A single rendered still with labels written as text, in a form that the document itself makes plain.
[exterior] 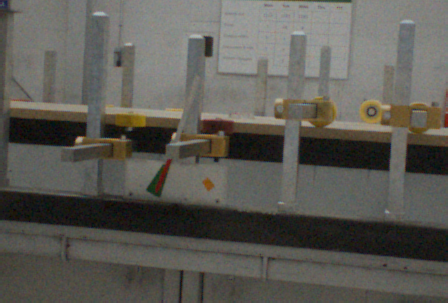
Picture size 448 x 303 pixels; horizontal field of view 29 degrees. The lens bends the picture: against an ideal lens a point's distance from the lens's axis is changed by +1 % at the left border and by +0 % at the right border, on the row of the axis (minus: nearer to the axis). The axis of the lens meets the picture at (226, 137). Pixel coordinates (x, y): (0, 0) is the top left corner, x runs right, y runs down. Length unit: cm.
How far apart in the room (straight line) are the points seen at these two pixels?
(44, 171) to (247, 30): 703
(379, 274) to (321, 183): 32
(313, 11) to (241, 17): 78
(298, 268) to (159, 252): 35
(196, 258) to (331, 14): 724
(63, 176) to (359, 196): 82
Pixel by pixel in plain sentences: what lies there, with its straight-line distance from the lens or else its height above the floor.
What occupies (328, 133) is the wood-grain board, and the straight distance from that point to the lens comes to 224.
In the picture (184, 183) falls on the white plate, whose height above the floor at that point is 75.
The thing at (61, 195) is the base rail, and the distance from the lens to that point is 219.
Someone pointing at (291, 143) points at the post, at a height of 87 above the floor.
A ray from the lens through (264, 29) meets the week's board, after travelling 933.
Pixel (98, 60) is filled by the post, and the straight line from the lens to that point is 216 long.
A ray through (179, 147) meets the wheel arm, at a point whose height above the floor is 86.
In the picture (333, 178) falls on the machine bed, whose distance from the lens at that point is 225.
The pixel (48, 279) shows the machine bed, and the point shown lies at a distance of 254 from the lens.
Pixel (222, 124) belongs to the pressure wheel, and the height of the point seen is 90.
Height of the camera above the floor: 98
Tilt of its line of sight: 3 degrees down
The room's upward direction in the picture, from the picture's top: 3 degrees clockwise
